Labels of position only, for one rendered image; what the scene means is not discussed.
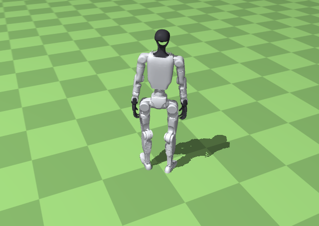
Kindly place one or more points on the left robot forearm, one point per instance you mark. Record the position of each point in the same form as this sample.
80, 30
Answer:
136, 89

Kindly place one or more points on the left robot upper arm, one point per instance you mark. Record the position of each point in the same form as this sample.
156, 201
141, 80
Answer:
142, 59

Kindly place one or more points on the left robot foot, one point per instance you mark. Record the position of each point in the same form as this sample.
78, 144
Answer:
148, 165

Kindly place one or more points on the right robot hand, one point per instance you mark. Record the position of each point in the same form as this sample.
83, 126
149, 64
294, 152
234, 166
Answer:
184, 109

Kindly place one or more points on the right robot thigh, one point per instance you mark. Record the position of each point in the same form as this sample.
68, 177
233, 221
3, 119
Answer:
172, 120

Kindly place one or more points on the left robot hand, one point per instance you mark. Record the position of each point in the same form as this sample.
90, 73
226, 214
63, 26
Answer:
134, 108

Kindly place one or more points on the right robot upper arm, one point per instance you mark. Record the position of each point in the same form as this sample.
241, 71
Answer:
180, 69

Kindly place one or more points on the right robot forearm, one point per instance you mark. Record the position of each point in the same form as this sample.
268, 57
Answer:
182, 91

